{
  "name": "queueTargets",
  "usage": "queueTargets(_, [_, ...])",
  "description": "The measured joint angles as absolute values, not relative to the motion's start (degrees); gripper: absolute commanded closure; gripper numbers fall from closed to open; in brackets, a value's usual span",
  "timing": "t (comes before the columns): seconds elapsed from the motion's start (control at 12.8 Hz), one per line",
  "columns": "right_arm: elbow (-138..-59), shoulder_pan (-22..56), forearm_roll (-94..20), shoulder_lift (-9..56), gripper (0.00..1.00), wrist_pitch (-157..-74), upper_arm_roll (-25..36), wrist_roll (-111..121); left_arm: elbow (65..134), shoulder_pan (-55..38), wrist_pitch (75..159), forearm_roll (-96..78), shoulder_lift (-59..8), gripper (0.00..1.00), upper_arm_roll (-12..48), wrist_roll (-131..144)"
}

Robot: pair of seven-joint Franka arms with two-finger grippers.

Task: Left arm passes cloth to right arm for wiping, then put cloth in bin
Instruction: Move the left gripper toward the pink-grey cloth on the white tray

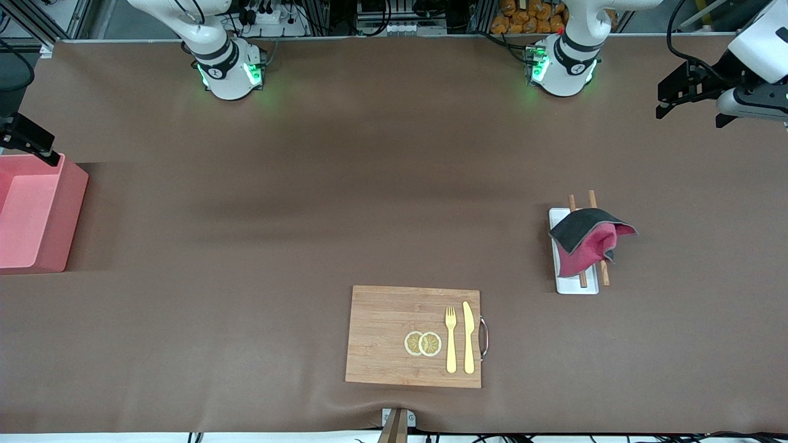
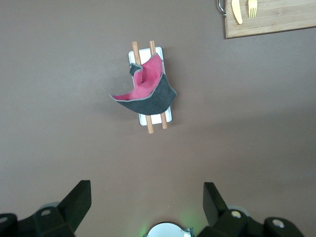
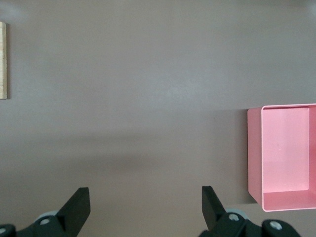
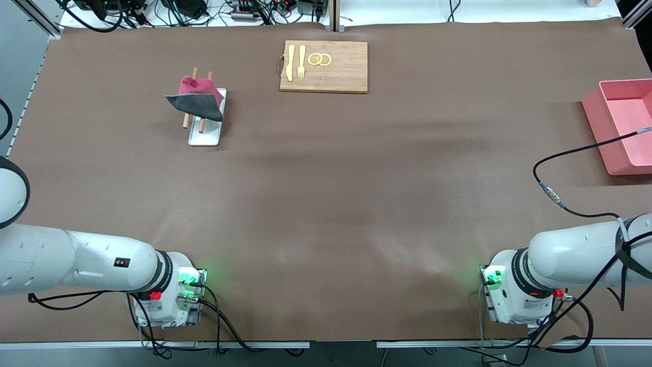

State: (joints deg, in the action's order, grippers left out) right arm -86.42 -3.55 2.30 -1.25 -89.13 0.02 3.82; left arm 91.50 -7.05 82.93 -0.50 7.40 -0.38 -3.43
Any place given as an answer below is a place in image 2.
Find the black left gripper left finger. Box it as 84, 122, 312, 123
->
0, 180, 92, 237

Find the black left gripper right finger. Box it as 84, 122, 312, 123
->
197, 182, 306, 237

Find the pink and grey cloth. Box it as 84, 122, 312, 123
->
109, 53, 177, 116

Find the wooden rod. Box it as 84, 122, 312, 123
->
149, 40, 168, 130
131, 41, 155, 134

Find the white rack base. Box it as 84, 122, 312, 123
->
128, 46, 173, 126

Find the wooden cutting board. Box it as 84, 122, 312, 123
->
217, 0, 316, 40

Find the yellow knife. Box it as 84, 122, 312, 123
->
231, 0, 243, 25

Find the yellow fork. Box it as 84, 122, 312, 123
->
247, 0, 258, 19

